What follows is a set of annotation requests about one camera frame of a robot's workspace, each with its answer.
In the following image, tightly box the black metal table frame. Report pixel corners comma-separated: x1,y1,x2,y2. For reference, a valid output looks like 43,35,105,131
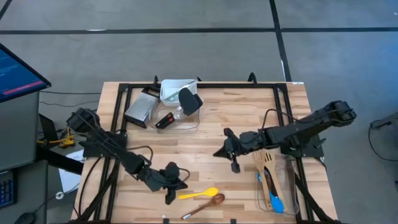
71,73,340,224

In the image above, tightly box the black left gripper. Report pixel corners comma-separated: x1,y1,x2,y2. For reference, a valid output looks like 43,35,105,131
158,161,189,206

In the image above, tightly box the black keyboard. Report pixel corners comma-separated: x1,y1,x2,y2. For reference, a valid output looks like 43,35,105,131
0,169,18,209

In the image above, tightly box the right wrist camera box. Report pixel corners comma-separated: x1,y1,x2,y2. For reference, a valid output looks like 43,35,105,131
239,130,266,149

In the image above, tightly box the white paper sheet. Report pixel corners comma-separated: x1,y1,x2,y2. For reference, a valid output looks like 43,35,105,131
58,150,85,194

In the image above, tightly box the white plastic bin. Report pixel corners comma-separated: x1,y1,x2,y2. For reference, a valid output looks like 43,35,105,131
159,79,198,108

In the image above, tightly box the yellow silicone spoon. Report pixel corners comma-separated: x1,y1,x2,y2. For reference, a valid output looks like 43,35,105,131
175,185,220,203

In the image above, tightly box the dark wooden spoon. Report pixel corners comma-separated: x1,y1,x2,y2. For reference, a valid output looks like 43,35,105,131
180,193,226,221

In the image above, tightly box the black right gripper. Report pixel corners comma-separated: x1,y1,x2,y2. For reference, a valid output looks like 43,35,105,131
213,127,242,174

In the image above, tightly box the thin black floor cable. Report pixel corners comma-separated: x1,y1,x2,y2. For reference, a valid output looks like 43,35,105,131
368,119,398,162

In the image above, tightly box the blue-screen monitor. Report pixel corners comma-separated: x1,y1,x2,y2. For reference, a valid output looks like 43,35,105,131
0,43,52,103

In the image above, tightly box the black rectangular-head turner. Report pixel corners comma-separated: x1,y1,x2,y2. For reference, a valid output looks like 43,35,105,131
155,94,204,129

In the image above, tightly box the pale green handled knife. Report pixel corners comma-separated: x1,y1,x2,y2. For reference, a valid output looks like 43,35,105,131
167,80,198,102

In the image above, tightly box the grey desk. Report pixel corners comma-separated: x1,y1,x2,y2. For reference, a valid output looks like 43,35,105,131
0,91,50,224

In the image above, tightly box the black round-head turner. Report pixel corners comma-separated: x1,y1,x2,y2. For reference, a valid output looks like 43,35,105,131
155,87,201,129

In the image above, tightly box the black computer mouse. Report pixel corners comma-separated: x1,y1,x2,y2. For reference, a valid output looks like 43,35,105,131
14,212,35,224

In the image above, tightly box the grey stand leg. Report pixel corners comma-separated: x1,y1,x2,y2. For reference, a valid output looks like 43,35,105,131
369,111,398,131

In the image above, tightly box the light wooden spatula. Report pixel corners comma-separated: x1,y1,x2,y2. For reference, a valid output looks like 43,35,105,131
251,151,275,211

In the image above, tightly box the wooden slotted spatula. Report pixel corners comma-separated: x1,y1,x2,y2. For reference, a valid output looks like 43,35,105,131
262,150,286,205

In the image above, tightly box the metal box grater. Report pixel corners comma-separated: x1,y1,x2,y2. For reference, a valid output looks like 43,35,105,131
124,92,161,129

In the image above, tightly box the small blue silicone spoon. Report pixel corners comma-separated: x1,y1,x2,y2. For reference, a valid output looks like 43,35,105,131
257,172,285,214

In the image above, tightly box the silver serrated steel knife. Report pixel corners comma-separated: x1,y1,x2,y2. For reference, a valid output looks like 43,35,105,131
164,92,181,103

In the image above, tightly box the clear plastic container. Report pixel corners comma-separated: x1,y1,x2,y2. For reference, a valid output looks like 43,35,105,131
149,98,201,134
255,151,300,216

